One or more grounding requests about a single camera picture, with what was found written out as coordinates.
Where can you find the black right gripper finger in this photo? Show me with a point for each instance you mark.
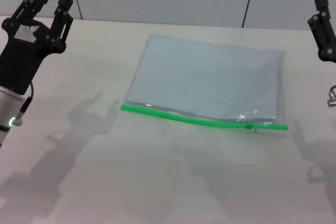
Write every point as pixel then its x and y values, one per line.
pixel 324 30

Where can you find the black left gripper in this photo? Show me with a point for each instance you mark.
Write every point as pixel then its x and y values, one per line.
pixel 23 51

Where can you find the green zipper slider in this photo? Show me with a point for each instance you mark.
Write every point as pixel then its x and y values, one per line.
pixel 248 127

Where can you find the clear document bag green zipper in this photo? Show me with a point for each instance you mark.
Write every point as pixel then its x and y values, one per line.
pixel 204 77

